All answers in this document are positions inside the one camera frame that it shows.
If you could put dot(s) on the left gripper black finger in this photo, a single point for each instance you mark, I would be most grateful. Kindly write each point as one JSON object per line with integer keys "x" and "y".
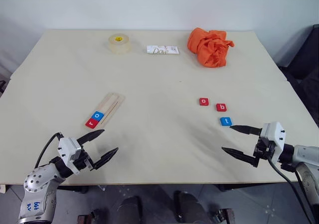
{"x": 106, "y": 157}
{"x": 91, "y": 135}

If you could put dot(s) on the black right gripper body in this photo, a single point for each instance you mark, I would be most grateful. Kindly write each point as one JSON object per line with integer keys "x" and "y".
{"x": 263, "y": 148}

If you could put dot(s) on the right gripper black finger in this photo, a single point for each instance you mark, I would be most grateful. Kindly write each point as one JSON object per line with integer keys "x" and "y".
{"x": 245, "y": 129}
{"x": 236, "y": 154}

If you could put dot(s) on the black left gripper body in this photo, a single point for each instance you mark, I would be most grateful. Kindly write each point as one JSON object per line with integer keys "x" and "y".
{"x": 83, "y": 159}

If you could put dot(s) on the red letter tile b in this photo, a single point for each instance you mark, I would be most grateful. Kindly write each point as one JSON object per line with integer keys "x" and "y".
{"x": 221, "y": 107}

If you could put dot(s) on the red letter tile o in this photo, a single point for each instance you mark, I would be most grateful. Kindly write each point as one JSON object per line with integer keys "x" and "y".
{"x": 204, "y": 102}

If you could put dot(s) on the red letter tile r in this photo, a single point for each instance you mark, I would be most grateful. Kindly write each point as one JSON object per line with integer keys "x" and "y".
{"x": 91, "y": 123}

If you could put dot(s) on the blue letter tile o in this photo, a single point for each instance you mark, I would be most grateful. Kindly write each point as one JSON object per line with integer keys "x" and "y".
{"x": 97, "y": 115}

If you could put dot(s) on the blue letter tile t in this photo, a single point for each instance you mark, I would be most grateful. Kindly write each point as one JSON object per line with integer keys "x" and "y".
{"x": 226, "y": 121}

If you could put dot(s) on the wooden letter tile rack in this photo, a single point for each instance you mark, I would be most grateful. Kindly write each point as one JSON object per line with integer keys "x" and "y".
{"x": 112, "y": 103}

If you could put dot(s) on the reddish brown caster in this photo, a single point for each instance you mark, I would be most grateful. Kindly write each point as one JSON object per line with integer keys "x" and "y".
{"x": 223, "y": 215}
{"x": 87, "y": 217}

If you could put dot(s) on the dark rounded shape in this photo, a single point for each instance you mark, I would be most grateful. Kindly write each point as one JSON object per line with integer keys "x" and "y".
{"x": 129, "y": 211}
{"x": 192, "y": 209}

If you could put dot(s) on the crumpled orange cloth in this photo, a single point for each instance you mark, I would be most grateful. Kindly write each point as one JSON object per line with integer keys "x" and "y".
{"x": 209, "y": 47}

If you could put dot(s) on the black chair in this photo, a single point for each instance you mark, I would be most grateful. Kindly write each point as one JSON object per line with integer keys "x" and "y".
{"x": 309, "y": 59}

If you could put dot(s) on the clear packing tape roll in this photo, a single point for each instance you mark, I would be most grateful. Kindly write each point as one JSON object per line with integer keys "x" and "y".
{"x": 119, "y": 43}

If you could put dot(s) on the white Dove soap box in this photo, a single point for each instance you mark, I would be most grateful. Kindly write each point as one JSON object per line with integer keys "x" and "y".
{"x": 162, "y": 50}

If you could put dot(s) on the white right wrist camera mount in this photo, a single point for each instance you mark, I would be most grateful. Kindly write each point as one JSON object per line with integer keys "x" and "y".
{"x": 272, "y": 134}

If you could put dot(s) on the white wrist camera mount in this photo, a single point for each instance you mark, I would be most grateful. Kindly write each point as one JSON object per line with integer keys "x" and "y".
{"x": 272, "y": 134}
{"x": 67, "y": 146}

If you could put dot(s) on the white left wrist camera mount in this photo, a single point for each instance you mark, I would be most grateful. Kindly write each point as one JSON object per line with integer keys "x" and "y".
{"x": 67, "y": 146}

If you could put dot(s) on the black table bracket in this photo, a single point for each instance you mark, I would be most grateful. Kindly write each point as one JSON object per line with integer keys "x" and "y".
{"x": 234, "y": 186}
{"x": 72, "y": 189}

